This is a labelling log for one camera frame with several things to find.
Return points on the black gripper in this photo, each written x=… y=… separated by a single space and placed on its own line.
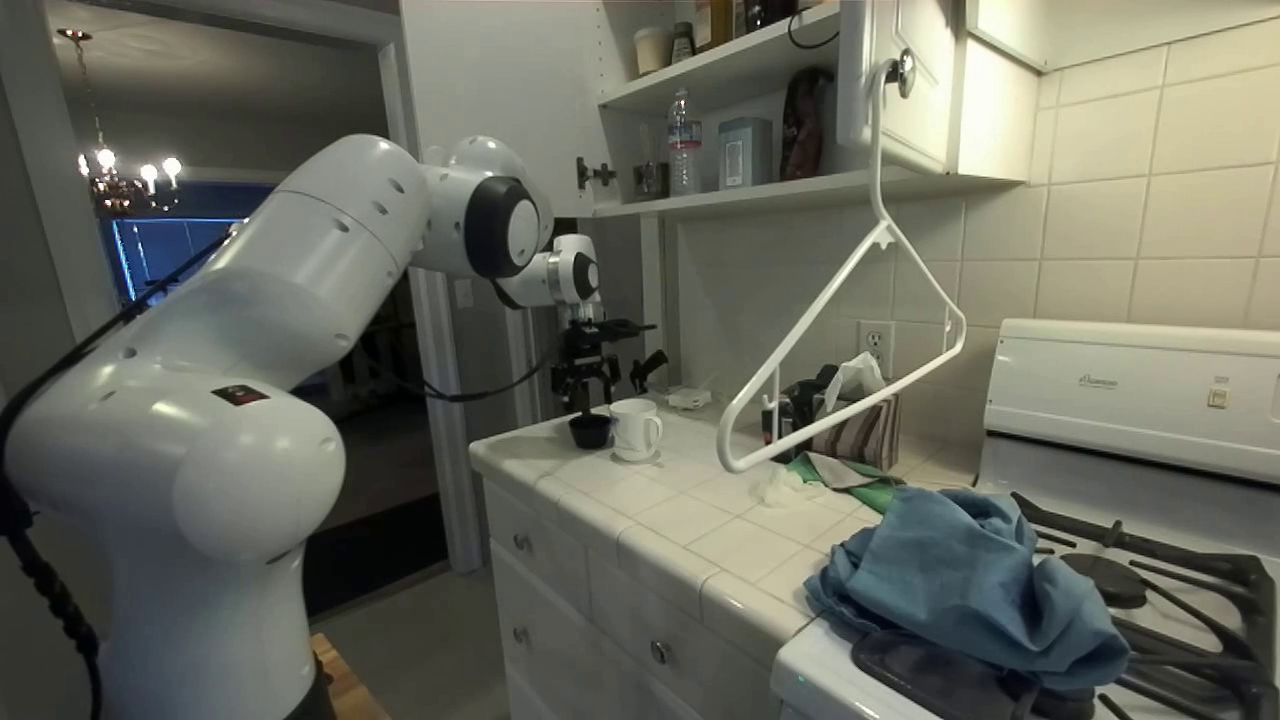
x=585 y=364

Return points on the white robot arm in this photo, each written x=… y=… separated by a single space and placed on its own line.
x=186 y=451

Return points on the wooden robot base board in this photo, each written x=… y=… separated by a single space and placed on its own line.
x=345 y=691

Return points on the white drawer cabinet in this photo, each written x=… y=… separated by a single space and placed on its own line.
x=648 y=590

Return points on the white mug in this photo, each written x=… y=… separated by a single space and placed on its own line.
x=636 y=431

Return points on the clear water bottle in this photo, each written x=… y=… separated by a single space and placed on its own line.
x=687 y=147

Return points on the green white plastic bag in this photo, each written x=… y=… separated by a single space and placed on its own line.
x=872 y=490

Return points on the blue box on shelf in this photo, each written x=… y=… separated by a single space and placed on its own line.
x=745 y=154

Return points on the pile of bags on counter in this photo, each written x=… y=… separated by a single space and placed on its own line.
x=863 y=437

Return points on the dark bag on shelf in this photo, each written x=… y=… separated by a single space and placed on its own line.
x=807 y=123

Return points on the blue cloth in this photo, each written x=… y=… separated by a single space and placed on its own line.
x=963 y=572

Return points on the chandelier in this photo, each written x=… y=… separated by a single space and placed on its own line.
x=119 y=189

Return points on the white kitchen stove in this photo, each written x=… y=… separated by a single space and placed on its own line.
x=1150 y=460

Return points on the black stove grate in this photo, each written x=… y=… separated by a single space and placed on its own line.
x=1202 y=624

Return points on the black item by wall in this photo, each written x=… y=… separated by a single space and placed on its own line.
x=647 y=371

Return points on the white wall cabinet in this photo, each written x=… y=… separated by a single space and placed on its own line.
x=582 y=90

